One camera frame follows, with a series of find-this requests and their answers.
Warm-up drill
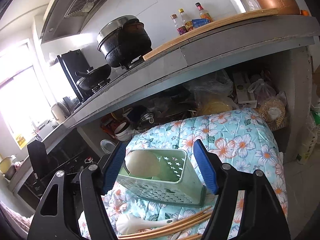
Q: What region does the black wok with lid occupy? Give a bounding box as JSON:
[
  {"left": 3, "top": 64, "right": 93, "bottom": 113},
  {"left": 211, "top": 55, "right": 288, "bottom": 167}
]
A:
[{"left": 75, "top": 64, "right": 111, "bottom": 90}]

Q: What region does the bamboo chopstick three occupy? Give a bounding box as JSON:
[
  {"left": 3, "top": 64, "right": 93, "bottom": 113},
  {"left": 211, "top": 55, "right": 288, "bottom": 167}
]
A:
[{"left": 118, "top": 211, "right": 213, "bottom": 239}]

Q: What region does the sauce bottle right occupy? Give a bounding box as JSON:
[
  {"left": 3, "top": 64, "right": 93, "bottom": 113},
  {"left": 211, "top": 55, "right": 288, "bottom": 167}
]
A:
[{"left": 195, "top": 2, "right": 213, "bottom": 22}]

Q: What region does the sauce bottle left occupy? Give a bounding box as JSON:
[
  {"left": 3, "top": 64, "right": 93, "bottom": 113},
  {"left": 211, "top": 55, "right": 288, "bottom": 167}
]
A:
[{"left": 171, "top": 14, "right": 188, "bottom": 35}]

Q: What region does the white plastic rice spoon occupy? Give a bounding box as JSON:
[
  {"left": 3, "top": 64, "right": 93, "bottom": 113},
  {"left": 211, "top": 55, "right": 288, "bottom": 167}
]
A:
[{"left": 116, "top": 214, "right": 177, "bottom": 235}]

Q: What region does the bamboo chopstick one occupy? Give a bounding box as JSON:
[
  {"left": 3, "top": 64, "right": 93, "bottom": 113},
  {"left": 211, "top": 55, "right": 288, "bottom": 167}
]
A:
[{"left": 116, "top": 206, "right": 213, "bottom": 239}]

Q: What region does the floral quilt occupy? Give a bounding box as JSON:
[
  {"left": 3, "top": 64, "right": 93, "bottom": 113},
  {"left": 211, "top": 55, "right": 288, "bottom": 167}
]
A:
[{"left": 102, "top": 109, "right": 288, "bottom": 225}]

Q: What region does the stack of white bowls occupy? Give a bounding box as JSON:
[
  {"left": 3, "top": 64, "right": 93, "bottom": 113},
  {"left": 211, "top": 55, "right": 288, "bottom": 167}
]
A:
[{"left": 114, "top": 121, "right": 134, "bottom": 141}]

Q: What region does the large black pot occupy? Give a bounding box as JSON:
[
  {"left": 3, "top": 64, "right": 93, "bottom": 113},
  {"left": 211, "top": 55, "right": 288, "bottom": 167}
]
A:
[{"left": 97, "top": 15, "right": 152, "bottom": 68}]

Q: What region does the range hood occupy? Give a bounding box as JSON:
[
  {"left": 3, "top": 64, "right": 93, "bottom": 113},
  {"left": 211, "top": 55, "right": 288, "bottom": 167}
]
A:
[{"left": 40, "top": 0, "right": 107, "bottom": 43}]

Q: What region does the sauce bottle middle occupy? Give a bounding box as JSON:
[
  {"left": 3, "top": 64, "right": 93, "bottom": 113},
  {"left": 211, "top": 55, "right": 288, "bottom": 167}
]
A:
[{"left": 178, "top": 8, "right": 193, "bottom": 31}]

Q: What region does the green utensil holder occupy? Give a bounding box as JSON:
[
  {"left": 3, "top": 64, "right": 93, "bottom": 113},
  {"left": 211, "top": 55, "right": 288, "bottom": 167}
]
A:
[{"left": 117, "top": 149, "right": 206, "bottom": 207}]

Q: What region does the bag of grains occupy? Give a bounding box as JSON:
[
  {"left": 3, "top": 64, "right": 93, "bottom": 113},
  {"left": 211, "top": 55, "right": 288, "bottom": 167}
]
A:
[{"left": 259, "top": 96, "right": 286, "bottom": 128}]

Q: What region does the sauce bottle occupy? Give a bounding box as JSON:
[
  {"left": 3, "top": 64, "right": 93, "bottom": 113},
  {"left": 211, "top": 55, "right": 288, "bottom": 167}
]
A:
[
  {"left": 195, "top": 2, "right": 213, "bottom": 22},
  {"left": 171, "top": 14, "right": 188, "bottom": 35},
  {"left": 178, "top": 8, "right": 193, "bottom": 31}
]

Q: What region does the bamboo chopstick two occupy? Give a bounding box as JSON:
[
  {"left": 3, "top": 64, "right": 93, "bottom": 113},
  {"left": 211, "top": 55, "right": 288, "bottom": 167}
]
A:
[{"left": 177, "top": 233, "right": 202, "bottom": 240}]

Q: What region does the wooden cutting board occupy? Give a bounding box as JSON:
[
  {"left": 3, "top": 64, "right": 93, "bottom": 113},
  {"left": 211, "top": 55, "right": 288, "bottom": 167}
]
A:
[{"left": 143, "top": 8, "right": 279, "bottom": 61}]

